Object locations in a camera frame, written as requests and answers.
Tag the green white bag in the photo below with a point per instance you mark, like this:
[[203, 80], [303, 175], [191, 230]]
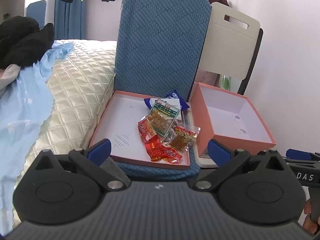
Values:
[[226, 82]]

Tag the black clothing pile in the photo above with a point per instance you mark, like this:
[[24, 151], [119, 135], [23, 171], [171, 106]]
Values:
[[22, 42]]

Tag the dark snack packet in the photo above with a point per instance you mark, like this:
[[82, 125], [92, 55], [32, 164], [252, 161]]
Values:
[[176, 126]]

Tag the person's right hand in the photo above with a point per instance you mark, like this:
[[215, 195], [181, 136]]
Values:
[[308, 221]]

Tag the red yellow snack packet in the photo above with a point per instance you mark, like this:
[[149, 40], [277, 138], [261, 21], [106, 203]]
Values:
[[155, 147]]

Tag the blue curtain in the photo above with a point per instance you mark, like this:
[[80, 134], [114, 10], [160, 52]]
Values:
[[70, 17]]

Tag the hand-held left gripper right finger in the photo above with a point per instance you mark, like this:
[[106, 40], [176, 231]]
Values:
[[216, 152]]

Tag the pink cloth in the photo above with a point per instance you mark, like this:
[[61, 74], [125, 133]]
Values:
[[207, 78]]

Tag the white folding chair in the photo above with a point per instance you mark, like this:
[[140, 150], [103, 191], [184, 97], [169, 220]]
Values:
[[230, 50]]

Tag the deep pink box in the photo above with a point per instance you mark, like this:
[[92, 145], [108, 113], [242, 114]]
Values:
[[202, 115]]

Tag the clear brown sticks snack packet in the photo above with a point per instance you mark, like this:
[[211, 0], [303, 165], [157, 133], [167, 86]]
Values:
[[182, 138]]

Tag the light blue blanket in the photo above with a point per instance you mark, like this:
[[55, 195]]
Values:
[[25, 110]]

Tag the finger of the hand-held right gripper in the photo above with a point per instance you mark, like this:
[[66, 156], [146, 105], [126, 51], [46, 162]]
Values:
[[298, 153]]

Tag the blue padded board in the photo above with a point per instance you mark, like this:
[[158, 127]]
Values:
[[36, 10]]

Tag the blue textured chair cushion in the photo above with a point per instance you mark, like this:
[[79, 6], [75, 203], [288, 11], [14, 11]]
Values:
[[162, 42]]

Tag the red oval label snack packet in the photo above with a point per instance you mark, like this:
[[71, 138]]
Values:
[[147, 130]]

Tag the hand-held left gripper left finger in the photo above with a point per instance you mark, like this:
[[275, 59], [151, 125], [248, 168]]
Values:
[[103, 150]]

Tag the green label snack packet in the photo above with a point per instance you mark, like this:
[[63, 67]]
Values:
[[163, 118]]

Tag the grey cloth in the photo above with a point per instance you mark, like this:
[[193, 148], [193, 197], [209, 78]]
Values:
[[7, 76]]

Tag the cream quilted bed cover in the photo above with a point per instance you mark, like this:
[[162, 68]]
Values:
[[80, 80]]

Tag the shallow pink box lid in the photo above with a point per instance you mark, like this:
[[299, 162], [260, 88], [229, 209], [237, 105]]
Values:
[[125, 120]]

